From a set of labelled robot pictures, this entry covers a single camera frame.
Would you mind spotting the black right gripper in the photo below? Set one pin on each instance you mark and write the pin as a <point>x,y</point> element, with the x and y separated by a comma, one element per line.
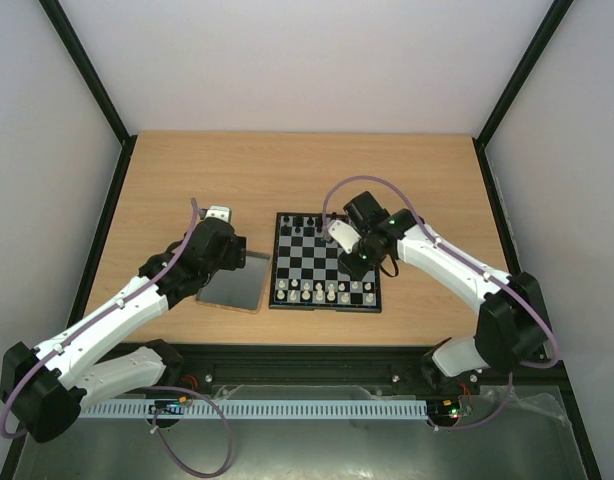
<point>355,265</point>

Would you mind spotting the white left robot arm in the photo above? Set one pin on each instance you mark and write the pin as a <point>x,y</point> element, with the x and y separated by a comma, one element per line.
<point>45,388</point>

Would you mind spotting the dark cork-edged tray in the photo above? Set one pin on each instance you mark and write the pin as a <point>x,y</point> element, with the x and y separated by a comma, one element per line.
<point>241,289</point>

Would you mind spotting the light blue cable duct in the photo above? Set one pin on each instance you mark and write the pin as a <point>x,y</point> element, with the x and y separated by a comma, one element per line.
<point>134,408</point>

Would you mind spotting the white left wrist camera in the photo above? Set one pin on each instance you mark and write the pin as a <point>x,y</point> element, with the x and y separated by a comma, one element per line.
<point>222,213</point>

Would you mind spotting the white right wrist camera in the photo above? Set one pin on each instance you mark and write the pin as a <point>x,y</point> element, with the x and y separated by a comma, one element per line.
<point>343,234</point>

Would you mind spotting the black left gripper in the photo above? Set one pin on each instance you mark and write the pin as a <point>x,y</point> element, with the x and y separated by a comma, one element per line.
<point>237,254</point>

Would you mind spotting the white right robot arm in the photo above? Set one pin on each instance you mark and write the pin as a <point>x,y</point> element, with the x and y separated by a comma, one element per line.
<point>511,314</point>

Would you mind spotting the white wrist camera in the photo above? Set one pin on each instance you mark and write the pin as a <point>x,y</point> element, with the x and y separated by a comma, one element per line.
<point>343,234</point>
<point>222,213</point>

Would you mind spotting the black white chess board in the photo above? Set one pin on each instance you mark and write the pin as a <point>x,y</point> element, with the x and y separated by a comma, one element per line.
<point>302,253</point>

